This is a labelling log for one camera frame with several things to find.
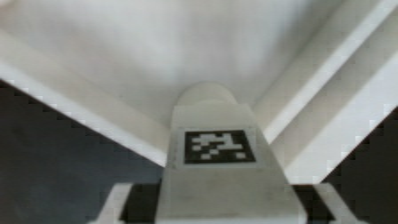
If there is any white front fence bar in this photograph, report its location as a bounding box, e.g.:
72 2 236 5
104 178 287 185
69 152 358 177
271 8 398 184

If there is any white square table top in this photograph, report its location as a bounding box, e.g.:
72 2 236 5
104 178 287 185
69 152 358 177
0 0 398 168

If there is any white table leg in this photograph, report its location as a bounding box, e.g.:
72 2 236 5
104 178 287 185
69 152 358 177
154 82 307 224

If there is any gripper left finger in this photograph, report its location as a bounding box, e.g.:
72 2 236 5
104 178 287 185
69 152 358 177
87 183 159 224

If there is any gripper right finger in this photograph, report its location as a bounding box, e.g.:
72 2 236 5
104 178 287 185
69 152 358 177
293 183 369 224

